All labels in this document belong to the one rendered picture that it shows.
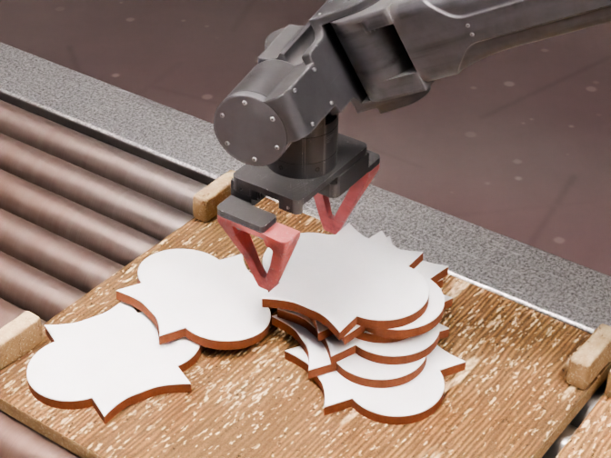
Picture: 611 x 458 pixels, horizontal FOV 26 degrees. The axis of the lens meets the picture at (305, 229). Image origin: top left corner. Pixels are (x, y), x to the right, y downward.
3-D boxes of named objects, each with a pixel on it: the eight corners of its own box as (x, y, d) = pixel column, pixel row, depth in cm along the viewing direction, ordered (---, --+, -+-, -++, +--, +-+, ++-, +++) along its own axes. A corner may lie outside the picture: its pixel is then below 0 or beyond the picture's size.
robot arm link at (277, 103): (439, 79, 98) (389, -23, 95) (387, 155, 90) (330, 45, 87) (309, 120, 105) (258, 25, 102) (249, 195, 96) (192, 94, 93)
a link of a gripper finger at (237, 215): (216, 287, 108) (213, 192, 102) (267, 244, 113) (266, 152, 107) (285, 318, 105) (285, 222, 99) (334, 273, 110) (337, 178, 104)
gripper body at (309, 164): (230, 194, 104) (228, 114, 100) (303, 139, 111) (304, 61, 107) (298, 222, 101) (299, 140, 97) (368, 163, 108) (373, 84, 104)
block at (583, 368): (597, 345, 110) (601, 319, 108) (617, 353, 109) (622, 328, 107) (564, 383, 106) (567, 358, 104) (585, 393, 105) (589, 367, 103)
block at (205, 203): (231, 190, 129) (230, 166, 127) (246, 196, 128) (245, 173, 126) (191, 218, 125) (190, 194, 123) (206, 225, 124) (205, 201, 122)
